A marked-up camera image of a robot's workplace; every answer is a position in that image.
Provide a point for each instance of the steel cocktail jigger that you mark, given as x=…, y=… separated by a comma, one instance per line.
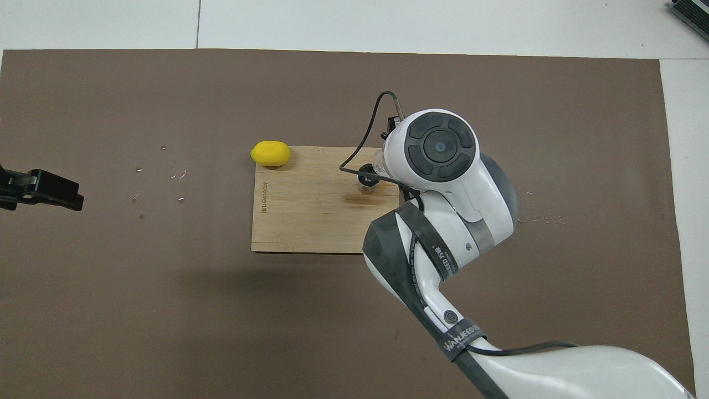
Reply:
x=366, y=187

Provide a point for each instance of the yellow lemon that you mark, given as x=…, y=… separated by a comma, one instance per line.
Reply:
x=270, y=154

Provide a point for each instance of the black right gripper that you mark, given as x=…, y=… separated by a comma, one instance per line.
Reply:
x=393, y=122

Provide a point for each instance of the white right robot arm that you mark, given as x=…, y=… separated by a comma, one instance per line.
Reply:
x=443, y=221

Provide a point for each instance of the grey ribbed device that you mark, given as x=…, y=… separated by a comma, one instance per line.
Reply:
x=692, y=10

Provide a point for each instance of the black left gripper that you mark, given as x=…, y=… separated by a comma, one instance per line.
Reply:
x=16, y=188

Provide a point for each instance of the brown table mat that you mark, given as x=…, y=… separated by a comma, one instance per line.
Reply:
x=166, y=310

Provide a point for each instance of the wooden cutting board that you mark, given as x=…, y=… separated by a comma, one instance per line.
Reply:
x=304, y=216

